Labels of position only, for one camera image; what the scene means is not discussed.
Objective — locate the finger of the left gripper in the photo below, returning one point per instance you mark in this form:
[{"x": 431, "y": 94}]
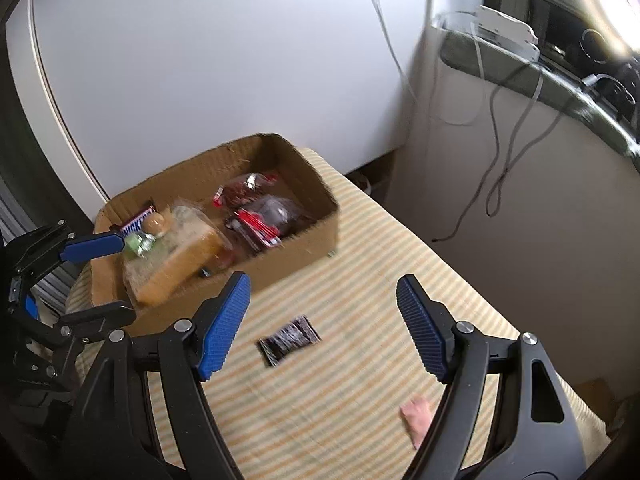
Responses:
[
  {"x": 96, "y": 323},
  {"x": 95, "y": 247}
]

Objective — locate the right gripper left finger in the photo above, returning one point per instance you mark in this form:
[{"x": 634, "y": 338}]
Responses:
[{"x": 115, "y": 436}]

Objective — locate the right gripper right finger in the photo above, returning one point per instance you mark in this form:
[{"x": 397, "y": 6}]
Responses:
[{"x": 533, "y": 433}]

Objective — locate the Snickers bar brown wrapper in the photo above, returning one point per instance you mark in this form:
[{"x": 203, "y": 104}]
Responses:
[{"x": 134, "y": 224}]

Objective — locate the green candy clear wrapper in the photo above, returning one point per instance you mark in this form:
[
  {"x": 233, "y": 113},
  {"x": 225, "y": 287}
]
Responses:
[{"x": 138, "y": 244}]

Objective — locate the black cream candy packet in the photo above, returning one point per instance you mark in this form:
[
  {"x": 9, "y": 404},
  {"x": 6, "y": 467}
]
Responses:
[{"x": 291, "y": 337}]

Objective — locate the pink snack packet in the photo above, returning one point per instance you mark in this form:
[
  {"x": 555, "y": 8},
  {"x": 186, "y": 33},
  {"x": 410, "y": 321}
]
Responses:
[{"x": 417, "y": 416}]

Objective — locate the red clear snack packet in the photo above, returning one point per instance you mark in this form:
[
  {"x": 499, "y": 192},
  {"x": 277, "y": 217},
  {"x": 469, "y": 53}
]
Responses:
[{"x": 256, "y": 233}]

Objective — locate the brown cardboard box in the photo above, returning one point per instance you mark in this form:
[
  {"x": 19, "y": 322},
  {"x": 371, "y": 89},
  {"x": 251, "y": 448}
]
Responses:
[{"x": 196, "y": 180}]

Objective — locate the round caramel candy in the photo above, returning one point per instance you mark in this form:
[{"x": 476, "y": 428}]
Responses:
[{"x": 155, "y": 224}]

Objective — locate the packaged bread loaf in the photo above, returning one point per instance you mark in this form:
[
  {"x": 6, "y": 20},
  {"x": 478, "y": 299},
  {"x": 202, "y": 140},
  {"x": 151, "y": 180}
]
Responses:
[{"x": 191, "y": 244}]

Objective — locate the red dates snack bag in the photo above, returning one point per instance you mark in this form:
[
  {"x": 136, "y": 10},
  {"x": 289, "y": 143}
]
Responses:
[{"x": 243, "y": 189}]

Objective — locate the white power strip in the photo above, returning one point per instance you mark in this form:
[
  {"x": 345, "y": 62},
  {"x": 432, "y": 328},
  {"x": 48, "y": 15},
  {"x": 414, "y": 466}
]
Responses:
[{"x": 507, "y": 32}]

